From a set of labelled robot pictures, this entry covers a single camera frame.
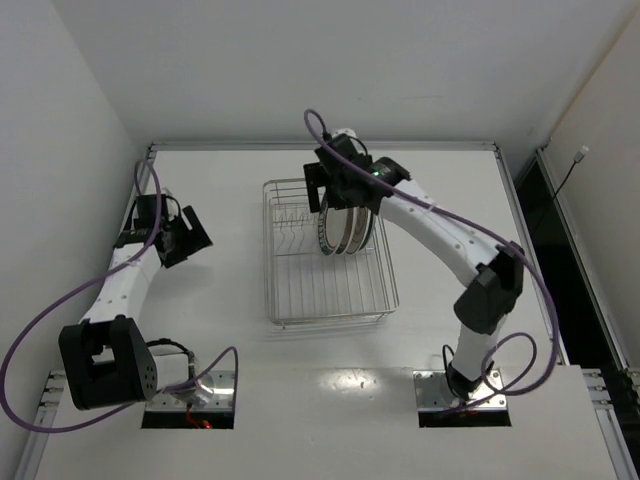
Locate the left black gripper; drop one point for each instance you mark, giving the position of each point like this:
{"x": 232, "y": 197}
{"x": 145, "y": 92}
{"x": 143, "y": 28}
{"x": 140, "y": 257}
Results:
{"x": 195, "y": 232}

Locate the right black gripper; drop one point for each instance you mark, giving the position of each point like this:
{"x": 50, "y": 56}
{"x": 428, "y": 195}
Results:
{"x": 314, "y": 182}

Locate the green red rimmed plate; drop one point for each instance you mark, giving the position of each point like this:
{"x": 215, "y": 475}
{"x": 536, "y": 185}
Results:
{"x": 348, "y": 232}
{"x": 331, "y": 228}

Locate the white grey rimmed plate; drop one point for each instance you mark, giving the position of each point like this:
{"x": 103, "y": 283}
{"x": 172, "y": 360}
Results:
{"x": 362, "y": 230}

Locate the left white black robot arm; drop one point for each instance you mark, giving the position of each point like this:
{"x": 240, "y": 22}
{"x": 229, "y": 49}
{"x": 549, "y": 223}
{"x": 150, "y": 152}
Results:
{"x": 106, "y": 359}

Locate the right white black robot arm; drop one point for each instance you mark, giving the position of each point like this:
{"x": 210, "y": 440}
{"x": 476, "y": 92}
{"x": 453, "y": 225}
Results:
{"x": 491, "y": 276}

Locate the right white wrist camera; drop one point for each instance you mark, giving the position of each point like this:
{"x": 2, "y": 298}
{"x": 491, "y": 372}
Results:
{"x": 343, "y": 131}

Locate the metal wire dish rack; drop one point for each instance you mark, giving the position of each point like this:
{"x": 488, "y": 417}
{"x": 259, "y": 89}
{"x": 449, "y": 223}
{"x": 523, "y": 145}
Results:
{"x": 305, "y": 286}

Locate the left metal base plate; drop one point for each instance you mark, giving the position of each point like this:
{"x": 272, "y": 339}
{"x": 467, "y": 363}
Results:
{"x": 214, "y": 393}

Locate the metal base plate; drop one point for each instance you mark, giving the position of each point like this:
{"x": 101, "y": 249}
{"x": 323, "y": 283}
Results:
{"x": 433, "y": 395}
{"x": 214, "y": 393}

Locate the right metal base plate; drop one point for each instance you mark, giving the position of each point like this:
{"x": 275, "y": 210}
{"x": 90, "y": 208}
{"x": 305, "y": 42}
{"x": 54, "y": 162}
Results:
{"x": 433, "y": 395}

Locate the black cable white connector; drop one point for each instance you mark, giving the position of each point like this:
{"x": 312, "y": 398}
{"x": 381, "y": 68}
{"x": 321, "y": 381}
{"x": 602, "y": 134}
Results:
{"x": 576, "y": 160}

